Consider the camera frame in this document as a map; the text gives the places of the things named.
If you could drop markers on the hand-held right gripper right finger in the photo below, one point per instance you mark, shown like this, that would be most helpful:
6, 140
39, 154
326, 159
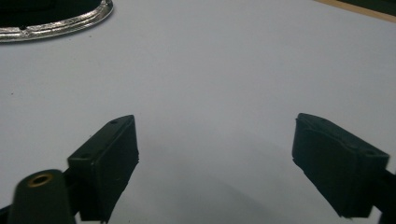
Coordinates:
336, 168

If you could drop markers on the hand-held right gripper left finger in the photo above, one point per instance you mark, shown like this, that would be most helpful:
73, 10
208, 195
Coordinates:
102, 168

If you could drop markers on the oval silver picture frame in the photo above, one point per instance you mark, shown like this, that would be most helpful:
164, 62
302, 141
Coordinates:
62, 28

